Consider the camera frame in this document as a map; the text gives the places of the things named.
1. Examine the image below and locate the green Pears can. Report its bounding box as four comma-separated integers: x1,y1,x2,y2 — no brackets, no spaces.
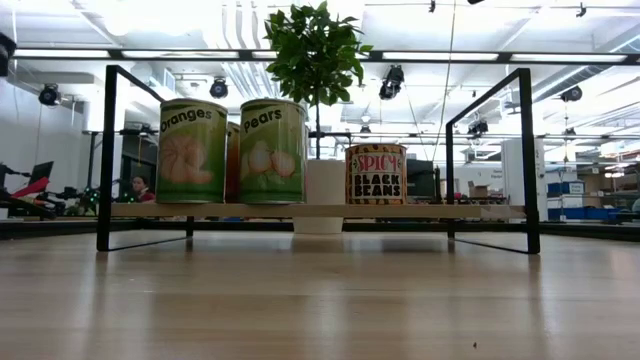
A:
238,97,308,205

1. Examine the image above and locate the Spicy Black Beans can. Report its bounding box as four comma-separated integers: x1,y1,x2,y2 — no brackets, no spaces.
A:
344,143,408,206

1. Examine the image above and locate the orange red striped can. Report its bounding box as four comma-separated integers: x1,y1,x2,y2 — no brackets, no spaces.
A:
225,120,242,204

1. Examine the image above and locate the green Oranges can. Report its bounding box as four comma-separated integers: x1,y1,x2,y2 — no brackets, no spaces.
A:
155,97,229,205

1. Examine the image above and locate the white plant pot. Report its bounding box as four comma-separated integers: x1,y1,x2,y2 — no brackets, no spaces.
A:
292,158,347,236

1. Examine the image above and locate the black computer monitor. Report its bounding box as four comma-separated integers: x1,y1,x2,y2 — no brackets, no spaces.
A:
405,158,437,198

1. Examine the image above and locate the green leafy plant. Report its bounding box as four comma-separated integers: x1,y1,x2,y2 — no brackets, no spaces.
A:
263,1,374,161

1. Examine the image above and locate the black beam with light strips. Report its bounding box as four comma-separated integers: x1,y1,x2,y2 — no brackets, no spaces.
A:
12,47,640,66

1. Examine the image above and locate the cardboard box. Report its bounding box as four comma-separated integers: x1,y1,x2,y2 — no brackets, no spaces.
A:
467,180,492,199

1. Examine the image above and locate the person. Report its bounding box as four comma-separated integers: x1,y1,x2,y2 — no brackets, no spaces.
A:
129,174,157,204

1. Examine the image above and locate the white cabinet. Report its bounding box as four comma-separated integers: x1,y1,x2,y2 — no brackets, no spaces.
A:
501,138,550,222

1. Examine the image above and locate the blue storage bin stack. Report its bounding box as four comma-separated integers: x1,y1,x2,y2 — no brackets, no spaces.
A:
546,179,624,222

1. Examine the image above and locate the black and red machine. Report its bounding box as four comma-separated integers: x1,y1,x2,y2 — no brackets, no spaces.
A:
0,159,57,221

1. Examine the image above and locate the black metal table frame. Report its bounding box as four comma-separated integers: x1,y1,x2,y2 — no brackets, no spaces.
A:
0,218,640,242

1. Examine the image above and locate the wooden shelf with black frame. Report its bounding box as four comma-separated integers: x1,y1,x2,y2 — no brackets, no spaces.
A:
96,64,542,255

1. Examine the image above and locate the black background desk frame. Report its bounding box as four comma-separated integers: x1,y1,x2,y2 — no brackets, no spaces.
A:
82,127,160,204

